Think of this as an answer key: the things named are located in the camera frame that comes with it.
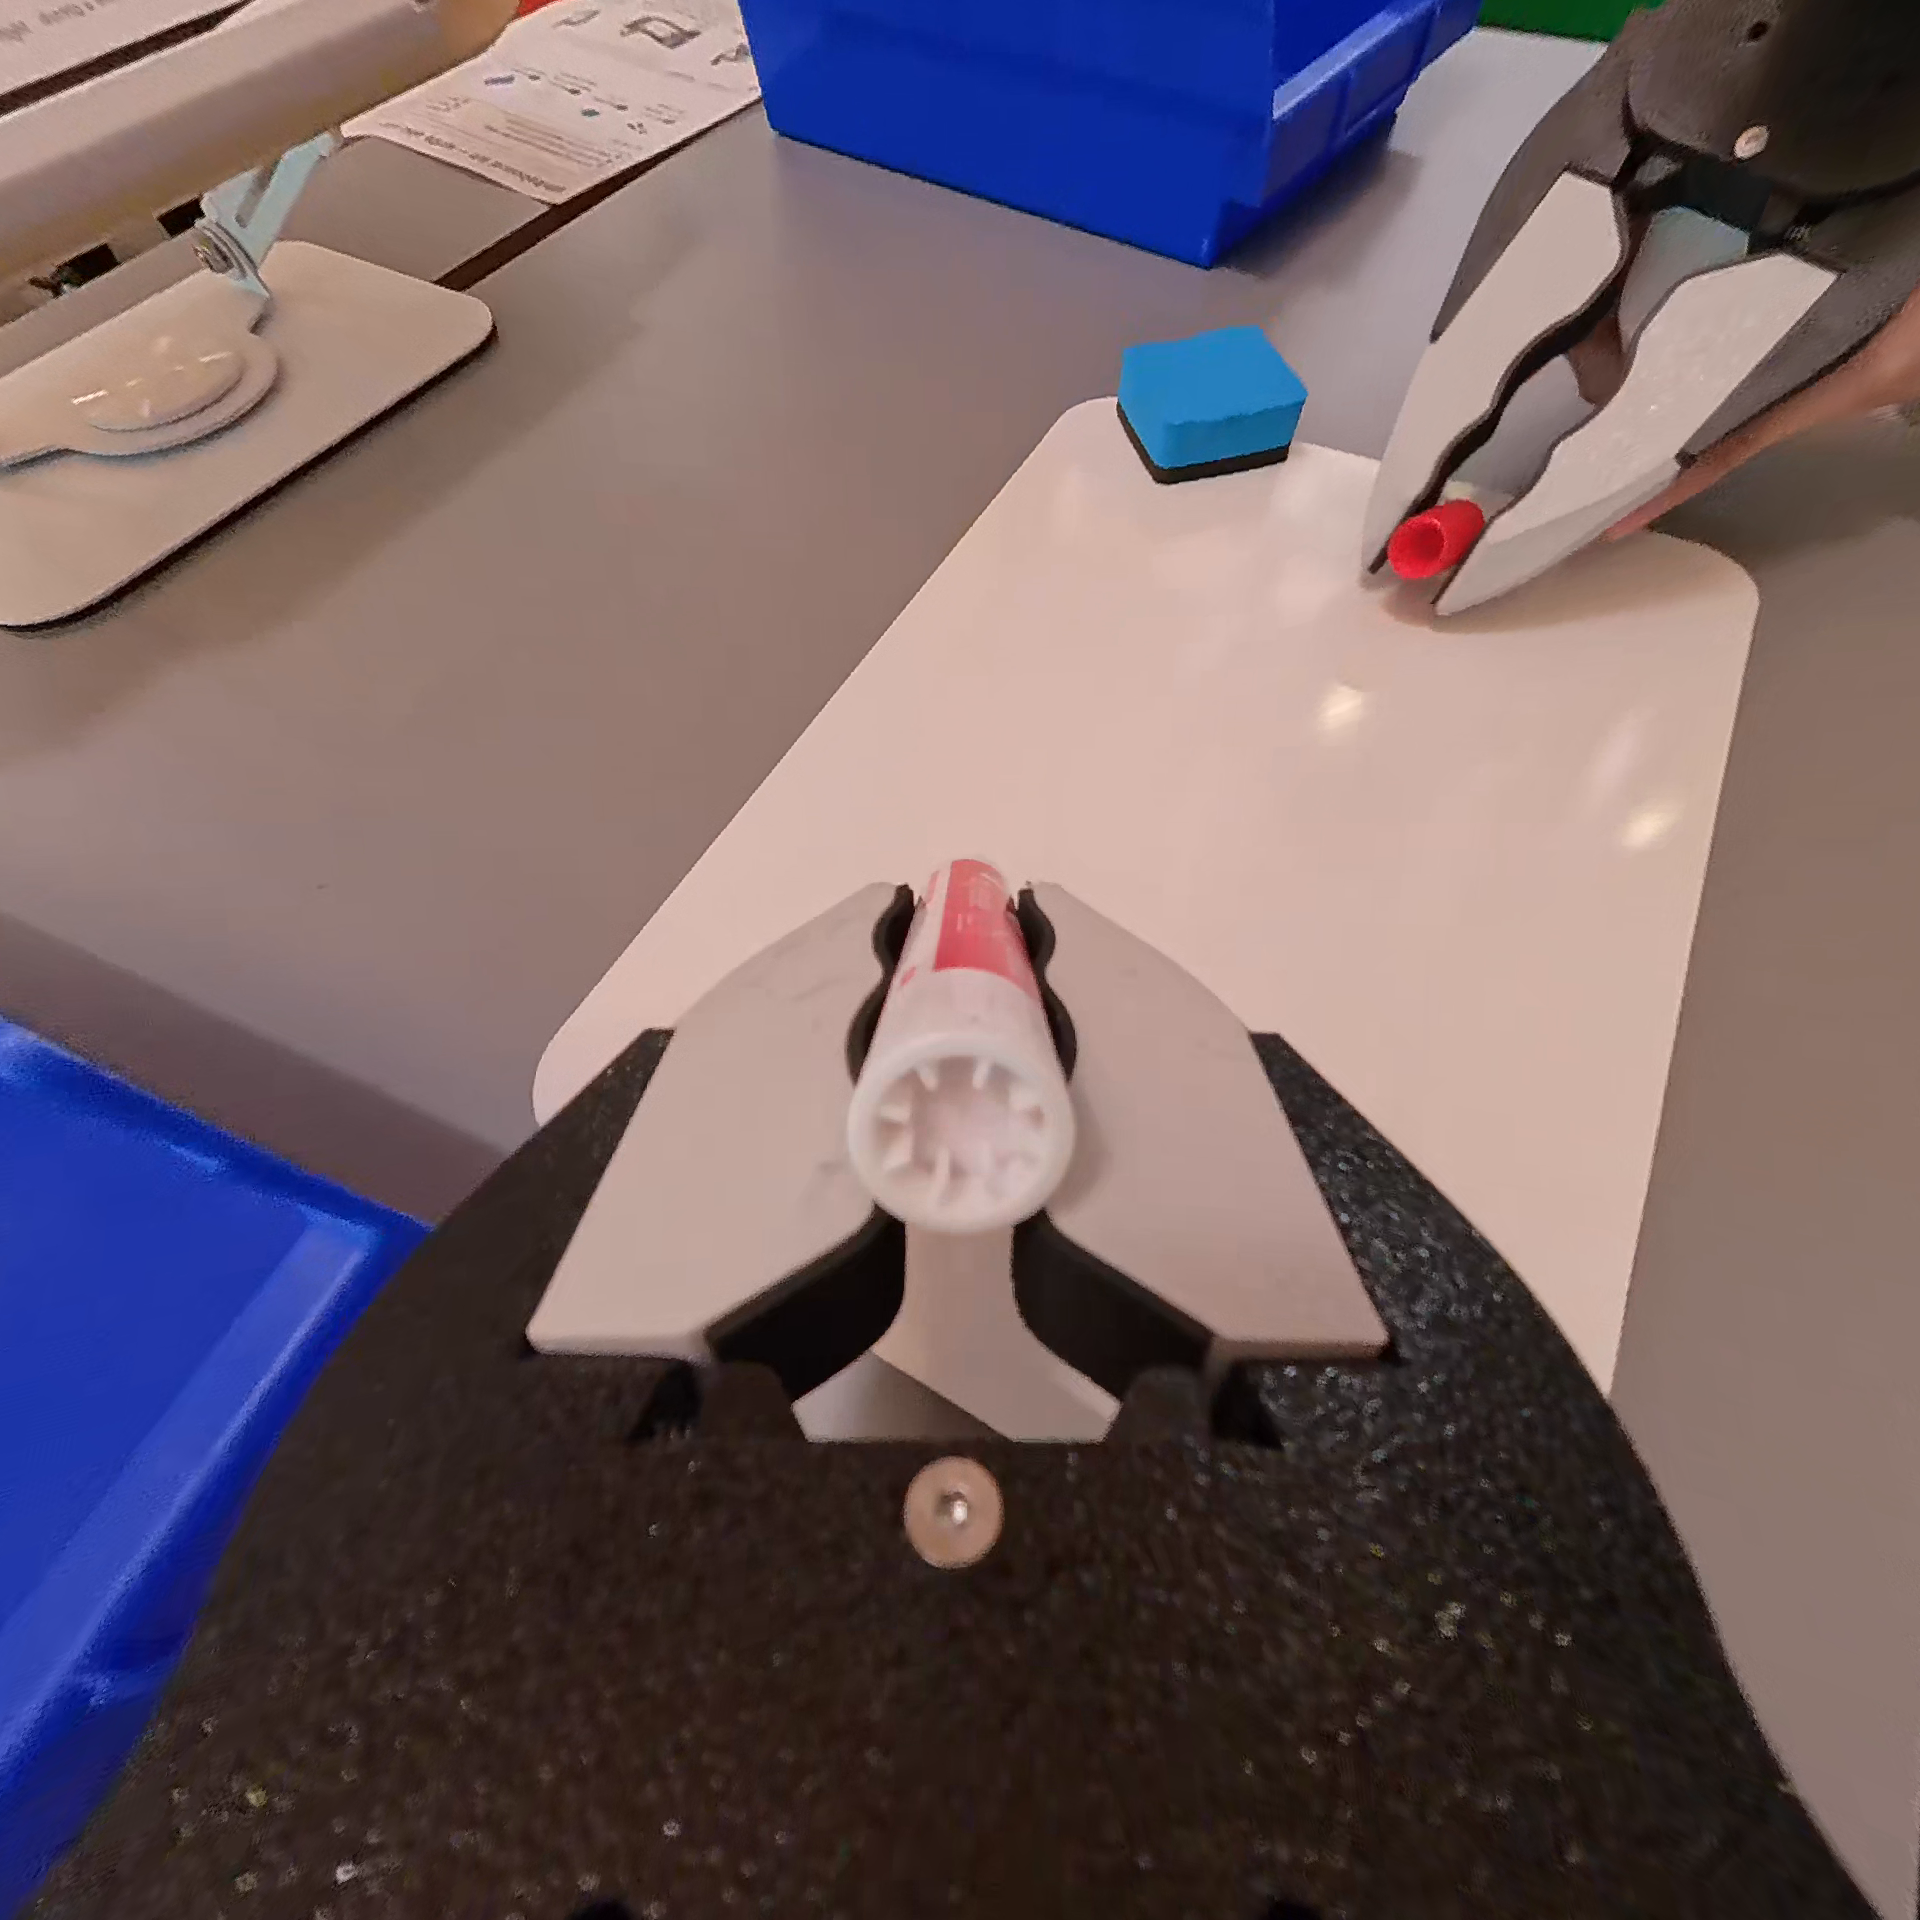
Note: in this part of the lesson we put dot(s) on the white whiteboard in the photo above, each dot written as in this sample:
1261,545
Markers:
1275,839

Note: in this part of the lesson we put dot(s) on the white tablet stand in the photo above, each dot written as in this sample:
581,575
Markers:
300,451

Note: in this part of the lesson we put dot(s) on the printed instruction sheet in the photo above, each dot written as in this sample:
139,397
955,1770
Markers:
599,91

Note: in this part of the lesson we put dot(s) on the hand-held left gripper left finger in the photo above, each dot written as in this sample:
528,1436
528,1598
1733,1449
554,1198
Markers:
704,1142

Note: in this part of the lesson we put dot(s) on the red whiteboard marker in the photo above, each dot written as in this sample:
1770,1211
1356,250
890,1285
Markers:
961,1110

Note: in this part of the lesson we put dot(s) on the blue plastic bin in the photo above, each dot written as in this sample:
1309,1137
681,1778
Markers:
1079,107
149,1350

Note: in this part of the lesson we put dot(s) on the person's right hand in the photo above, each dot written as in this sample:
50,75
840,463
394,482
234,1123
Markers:
1800,428

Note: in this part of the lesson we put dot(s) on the red marker cap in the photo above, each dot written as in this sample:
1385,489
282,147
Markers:
1434,540

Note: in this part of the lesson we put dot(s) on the blue whiteboard eraser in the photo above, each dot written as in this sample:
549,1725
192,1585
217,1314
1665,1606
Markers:
1208,389

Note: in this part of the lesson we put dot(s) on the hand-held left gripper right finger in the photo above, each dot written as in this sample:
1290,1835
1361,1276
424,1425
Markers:
1200,1172

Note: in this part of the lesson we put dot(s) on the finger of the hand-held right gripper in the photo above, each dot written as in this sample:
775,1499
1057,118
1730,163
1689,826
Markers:
1695,361
1499,331

